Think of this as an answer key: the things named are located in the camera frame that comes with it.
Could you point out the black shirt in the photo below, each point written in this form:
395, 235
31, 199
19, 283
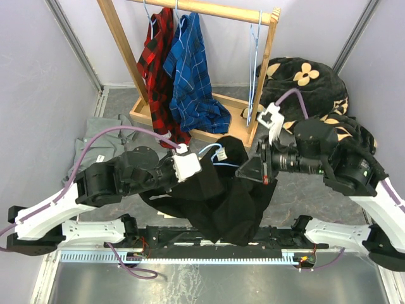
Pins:
215, 201

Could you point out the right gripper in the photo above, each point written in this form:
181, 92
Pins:
259, 168

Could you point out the blue plaid shirt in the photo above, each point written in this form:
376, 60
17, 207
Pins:
193, 105

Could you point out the light blue hangers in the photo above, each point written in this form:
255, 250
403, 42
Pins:
253, 55

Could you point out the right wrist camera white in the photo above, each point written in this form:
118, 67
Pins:
272, 120

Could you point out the grey shirt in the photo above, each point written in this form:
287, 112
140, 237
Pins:
112, 144

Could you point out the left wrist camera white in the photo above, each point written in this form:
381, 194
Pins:
185, 163

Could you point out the red plaid shirt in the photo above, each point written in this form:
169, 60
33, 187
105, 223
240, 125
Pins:
159, 86

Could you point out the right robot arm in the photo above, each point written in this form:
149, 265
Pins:
346, 168

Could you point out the light blue picked hanger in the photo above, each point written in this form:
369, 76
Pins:
219, 156

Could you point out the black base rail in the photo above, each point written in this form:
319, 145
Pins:
184, 242

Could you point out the cream folded cloth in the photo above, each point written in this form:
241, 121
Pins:
166, 216

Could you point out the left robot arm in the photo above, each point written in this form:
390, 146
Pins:
50, 224

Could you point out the blue hanger under red shirt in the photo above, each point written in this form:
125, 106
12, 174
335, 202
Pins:
151, 22

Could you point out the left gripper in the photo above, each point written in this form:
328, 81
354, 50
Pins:
171, 161

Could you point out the wooden clothes rack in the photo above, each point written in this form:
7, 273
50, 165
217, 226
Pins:
237, 108

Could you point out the black floral blanket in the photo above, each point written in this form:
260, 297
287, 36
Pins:
324, 96

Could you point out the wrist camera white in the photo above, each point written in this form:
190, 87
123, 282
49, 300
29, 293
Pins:
185, 163
272, 120

